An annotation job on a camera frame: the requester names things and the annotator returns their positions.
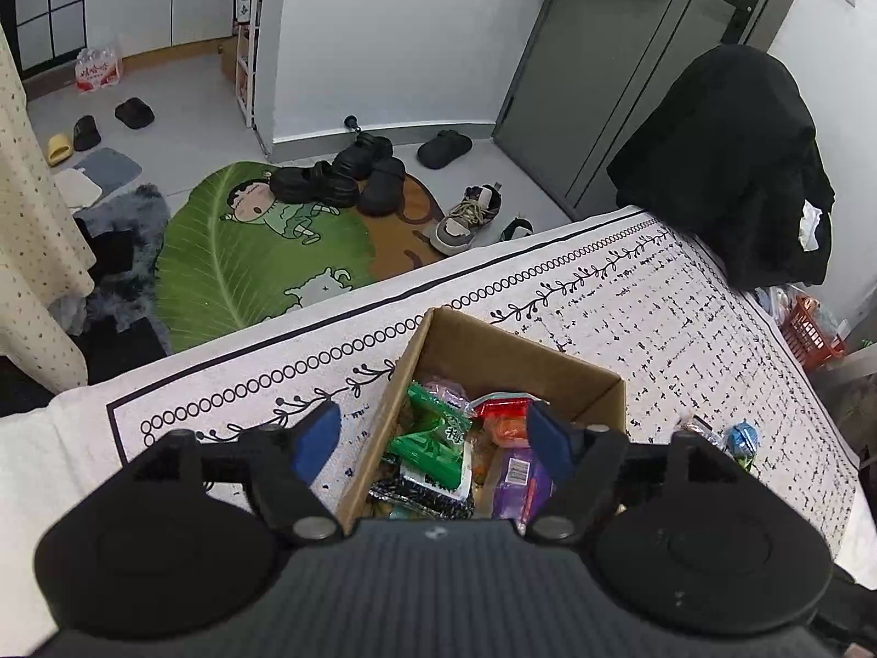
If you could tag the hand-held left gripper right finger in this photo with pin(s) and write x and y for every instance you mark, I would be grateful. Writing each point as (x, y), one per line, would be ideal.
(548, 442)

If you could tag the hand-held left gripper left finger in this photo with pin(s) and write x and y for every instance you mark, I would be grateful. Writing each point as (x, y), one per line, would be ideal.
(318, 438)

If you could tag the purple snack packet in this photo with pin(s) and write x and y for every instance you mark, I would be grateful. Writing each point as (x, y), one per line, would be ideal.
(517, 483)

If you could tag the red snack packet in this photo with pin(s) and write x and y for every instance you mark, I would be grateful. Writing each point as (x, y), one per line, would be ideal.
(500, 406)

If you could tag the cardboard box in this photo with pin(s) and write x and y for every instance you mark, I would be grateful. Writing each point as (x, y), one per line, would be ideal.
(493, 349)

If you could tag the dark green snack packet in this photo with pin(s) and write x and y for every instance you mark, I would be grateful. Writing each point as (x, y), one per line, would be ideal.
(428, 459)

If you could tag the pink snack packet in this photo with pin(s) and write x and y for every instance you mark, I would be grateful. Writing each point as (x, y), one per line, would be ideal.
(444, 391)

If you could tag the black white patterned packet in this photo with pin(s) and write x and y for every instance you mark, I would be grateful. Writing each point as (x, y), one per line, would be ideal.
(421, 495)

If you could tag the silver snack packet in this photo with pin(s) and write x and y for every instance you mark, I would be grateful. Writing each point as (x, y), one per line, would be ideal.
(700, 429)

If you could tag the white black printed blanket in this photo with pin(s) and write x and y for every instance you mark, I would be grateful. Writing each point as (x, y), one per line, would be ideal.
(616, 301)

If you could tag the green leaf shaped rug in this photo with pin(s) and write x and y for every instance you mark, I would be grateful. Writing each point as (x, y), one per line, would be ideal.
(219, 274)

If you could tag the blue green snack packet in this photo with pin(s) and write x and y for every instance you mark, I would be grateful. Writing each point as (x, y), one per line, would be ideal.
(744, 438)

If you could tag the black white sneaker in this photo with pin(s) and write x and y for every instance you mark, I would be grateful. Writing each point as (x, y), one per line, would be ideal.
(516, 229)

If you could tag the grey beige sneaker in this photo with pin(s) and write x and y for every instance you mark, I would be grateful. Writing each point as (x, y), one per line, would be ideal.
(462, 223)

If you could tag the black clog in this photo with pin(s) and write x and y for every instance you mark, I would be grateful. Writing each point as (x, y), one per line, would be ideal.
(382, 185)
(337, 192)
(363, 154)
(298, 181)

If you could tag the white bed sheet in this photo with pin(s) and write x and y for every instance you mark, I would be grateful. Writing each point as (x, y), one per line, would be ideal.
(55, 445)

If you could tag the grey fluffy rug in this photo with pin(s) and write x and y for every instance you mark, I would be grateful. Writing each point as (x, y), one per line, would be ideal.
(144, 219)

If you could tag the orange plastic basket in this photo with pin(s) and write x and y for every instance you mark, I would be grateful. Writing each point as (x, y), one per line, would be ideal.
(812, 336)

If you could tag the dark cloth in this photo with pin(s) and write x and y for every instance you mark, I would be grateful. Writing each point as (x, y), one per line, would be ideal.
(103, 250)

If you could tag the black slide sandal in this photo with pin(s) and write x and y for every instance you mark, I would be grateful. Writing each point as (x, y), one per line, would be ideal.
(445, 147)

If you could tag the black door stopper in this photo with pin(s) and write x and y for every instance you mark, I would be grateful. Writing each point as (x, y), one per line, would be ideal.
(353, 125)

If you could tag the black jacket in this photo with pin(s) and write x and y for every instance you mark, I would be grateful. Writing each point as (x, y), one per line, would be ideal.
(726, 164)

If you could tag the grey blue floor mat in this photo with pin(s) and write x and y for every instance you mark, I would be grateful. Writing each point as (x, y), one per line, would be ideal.
(109, 168)

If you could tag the white cloth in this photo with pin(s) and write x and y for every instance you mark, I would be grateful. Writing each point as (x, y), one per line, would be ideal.
(813, 226)

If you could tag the white floor mat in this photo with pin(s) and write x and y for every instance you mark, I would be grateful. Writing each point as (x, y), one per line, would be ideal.
(77, 186)

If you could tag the dotted cream cloth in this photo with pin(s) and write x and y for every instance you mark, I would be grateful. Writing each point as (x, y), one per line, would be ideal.
(34, 233)

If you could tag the white shoe rack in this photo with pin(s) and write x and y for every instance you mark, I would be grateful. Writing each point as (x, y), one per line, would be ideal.
(245, 82)

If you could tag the grey door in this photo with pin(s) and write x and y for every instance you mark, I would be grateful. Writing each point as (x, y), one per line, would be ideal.
(616, 82)

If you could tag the yellow slipper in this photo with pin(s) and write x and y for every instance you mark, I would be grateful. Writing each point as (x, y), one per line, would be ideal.
(59, 149)

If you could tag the red white bottle pack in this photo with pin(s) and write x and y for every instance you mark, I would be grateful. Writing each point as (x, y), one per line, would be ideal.
(97, 70)

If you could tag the dark spray bottle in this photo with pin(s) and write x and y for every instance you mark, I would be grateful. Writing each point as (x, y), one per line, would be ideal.
(242, 3)

